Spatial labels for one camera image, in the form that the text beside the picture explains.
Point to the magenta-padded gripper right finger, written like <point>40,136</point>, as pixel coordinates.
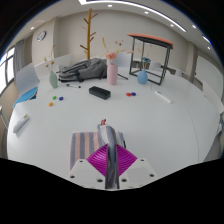
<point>136,171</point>

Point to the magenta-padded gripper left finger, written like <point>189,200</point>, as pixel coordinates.
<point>87,171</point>

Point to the grey striped towel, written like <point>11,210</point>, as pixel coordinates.
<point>83,145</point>

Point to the small red block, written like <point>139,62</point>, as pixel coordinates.
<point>103,121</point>

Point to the orange round magnet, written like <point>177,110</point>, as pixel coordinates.
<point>51,104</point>

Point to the red round magnet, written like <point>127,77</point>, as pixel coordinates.
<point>128,94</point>

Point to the blue round magnet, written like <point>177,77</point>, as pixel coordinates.
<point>133,93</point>
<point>61,98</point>

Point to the white rectangular bar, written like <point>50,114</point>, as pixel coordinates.
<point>163,96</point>

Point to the black rectangular case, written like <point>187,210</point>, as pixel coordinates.
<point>99,92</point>

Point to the green round magnet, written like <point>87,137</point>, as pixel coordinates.
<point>54,97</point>

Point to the white remote control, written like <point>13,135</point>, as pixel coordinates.
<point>21,123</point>

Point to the black marker pen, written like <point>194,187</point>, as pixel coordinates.
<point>73,86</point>

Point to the blue vase with flowers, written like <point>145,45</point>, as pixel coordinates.
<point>142,77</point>

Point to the green vase with dried flowers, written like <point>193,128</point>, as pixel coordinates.
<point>53,80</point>

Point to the pink vase with flowers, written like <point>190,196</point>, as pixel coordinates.
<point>112,75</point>

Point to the grey backpack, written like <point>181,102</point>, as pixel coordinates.
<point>86,69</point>

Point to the white chair with blue seat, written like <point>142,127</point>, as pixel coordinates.
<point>26,80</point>

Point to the window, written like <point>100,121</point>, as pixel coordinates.
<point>6,71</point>

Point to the black-framed stand with orange top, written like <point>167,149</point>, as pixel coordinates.
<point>151,38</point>

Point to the grey curtain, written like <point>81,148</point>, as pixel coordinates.
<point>19,55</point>

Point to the wooden coat rack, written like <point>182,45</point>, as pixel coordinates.
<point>88,33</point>

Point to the recessed ceiling lights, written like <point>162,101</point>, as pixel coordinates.
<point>146,12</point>

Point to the ceiling light strip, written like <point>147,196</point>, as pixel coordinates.
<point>140,6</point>

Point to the round wall clock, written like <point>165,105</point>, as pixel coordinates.
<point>41,36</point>

